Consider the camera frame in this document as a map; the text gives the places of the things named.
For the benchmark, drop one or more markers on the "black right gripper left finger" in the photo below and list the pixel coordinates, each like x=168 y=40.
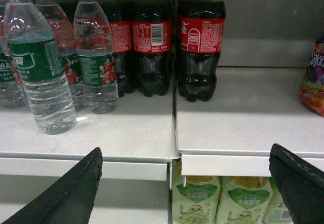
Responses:
x=68 y=200

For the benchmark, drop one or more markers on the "white metal shelf right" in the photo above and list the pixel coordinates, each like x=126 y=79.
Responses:
x=252 y=109

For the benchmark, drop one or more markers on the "water bottle at left edge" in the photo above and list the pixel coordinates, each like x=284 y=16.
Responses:
x=11 y=96

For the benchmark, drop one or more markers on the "green grape drink bottle middle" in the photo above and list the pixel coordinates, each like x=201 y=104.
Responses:
x=243 y=199

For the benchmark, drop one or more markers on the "front water bottle green label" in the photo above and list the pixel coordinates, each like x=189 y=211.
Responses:
x=39 y=65

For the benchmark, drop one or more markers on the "cola bottle barcode label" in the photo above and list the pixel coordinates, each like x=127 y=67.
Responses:
x=152 y=33

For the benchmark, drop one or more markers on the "white metal shelf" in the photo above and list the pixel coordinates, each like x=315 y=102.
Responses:
x=137 y=140
x=252 y=109

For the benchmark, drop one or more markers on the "green grape drink bottle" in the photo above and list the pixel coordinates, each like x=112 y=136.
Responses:
x=195 y=200
x=243 y=199
x=276 y=211

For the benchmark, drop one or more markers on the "water bottle behind front one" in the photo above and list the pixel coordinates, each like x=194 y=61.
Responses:
x=63 y=35

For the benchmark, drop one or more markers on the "white metal shelf left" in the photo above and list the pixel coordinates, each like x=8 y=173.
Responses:
x=137 y=140

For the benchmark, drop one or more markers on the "cola bottle red label right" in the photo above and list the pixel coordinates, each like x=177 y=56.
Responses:
x=200 y=33

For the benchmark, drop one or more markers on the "green grape drink bottle right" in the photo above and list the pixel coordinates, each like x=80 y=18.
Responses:
x=276 y=211

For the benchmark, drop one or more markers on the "orange purple snack bag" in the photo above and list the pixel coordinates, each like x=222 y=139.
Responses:
x=311 y=88

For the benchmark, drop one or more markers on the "cola bottle partly hidden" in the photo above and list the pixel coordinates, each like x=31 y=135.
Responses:
x=117 y=13

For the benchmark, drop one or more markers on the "green grape drink bottle left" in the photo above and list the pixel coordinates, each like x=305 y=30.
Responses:
x=195 y=200

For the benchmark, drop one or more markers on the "water bottle green red label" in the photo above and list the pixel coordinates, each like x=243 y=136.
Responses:
x=94 y=45

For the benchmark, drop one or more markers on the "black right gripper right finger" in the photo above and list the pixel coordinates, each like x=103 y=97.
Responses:
x=299 y=183

